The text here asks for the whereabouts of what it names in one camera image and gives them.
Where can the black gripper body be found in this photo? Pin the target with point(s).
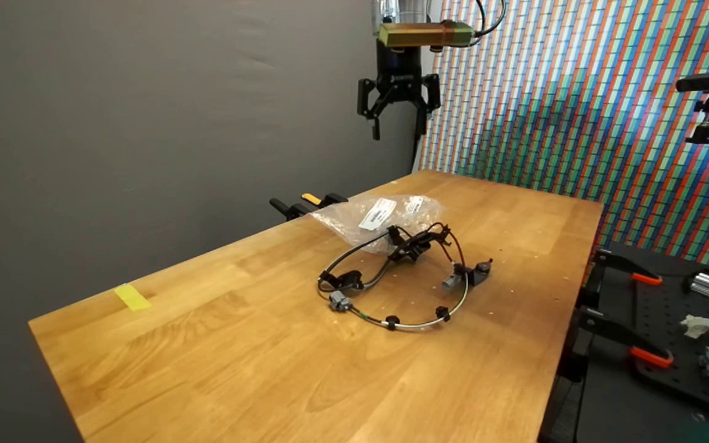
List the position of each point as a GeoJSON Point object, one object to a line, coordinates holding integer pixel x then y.
{"type": "Point", "coordinates": [396, 65]}

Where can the clear plastic bag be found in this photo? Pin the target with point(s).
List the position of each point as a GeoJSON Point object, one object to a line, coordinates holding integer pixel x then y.
{"type": "Point", "coordinates": [346, 214]}

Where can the black orange clamp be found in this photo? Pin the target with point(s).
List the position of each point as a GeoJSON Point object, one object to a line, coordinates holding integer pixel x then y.
{"type": "Point", "coordinates": [292, 208]}

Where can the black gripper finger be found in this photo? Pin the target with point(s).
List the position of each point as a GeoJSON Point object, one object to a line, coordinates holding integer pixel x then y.
{"type": "Point", "coordinates": [367, 96]}
{"type": "Point", "coordinates": [428, 95]}

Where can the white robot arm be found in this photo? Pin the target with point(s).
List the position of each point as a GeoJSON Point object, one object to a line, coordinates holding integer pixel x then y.
{"type": "Point", "coordinates": [406, 11]}

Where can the multicolour patterned backdrop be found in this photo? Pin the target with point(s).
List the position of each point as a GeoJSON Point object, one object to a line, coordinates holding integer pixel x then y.
{"type": "Point", "coordinates": [585, 107]}

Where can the olive wrist camera box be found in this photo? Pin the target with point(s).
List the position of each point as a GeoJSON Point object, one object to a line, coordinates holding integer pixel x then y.
{"type": "Point", "coordinates": [425, 36]}

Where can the small white crumpled piece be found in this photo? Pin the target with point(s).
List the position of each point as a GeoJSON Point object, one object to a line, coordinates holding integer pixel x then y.
{"type": "Point", "coordinates": [697, 325]}

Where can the black perforated board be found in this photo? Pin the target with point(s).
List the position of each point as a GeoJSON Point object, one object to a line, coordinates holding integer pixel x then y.
{"type": "Point", "coordinates": [666, 324]}

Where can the grey fabric backdrop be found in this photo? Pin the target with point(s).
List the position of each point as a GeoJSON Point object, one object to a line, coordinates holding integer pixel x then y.
{"type": "Point", "coordinates": [124, 124]}

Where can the yellow tape strip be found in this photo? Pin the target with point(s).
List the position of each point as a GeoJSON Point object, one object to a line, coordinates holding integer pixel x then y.
{"type": "Point", "coordinates": [131, 299]}

